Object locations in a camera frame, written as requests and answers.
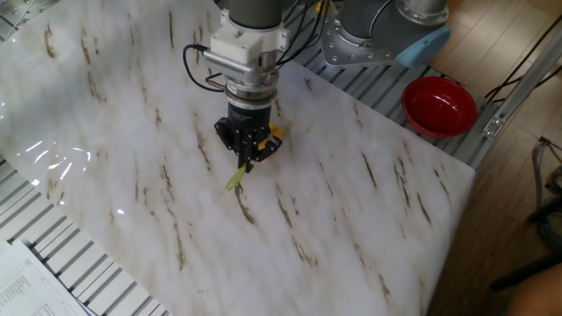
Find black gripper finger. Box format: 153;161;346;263
246;134;285;173
213;117;248;173

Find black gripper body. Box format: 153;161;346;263
227;103;272;159

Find yellow sponge brush green handle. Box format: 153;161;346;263
225;122;286;192

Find person's bare forearm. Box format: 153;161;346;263
508;258;562;316

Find marble pattern table sheet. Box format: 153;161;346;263
0;0;478;316

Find red bowl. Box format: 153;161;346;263
401;76;479;139

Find silver perforated metal plate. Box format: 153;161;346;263
0;0;61;43

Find printed paper sheets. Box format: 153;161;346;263
0;239;96;316

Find black chair leg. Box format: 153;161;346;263
489;253;562;293

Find silver wrist sensor ring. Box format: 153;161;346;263
223;52;280;111

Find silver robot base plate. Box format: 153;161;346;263
320;0;399;69

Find black floor cables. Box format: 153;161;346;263
485;12;562;104

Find grey cable coil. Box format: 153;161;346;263
529;138;562;254

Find aluminium frame post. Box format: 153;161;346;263
480;25;562;140

